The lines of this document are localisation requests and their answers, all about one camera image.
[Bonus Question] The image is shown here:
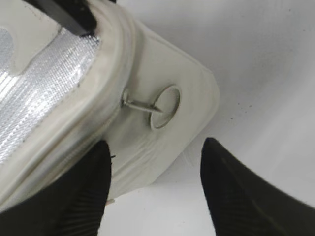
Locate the cream zippered cosmetic bag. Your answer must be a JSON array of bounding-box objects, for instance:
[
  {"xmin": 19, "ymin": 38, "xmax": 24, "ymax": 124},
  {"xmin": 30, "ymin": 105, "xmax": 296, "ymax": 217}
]
[{"xmin": 0, "ymin": 0, "xmax": 220, "ymax": 211}]

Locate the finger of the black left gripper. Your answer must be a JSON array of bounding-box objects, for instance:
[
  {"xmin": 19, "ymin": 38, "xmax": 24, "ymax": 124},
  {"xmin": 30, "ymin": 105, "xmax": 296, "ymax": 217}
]
[{"xmin": 31, "ymin": 0, "xmax": 97, "ymax": 36}]

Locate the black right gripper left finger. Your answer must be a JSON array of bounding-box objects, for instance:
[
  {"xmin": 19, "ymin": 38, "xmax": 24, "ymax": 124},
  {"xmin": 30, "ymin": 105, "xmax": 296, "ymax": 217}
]
[{"xmin": 0, "ymin": 140, "xmax": 111, "ymax": 236}]

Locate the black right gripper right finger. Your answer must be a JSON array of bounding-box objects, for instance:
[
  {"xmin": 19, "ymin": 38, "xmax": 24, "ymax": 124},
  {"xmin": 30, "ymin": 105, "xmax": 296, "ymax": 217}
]
[{"xmin": 200, "ymin": 138, "xmax": 315, "ymax": 236}]

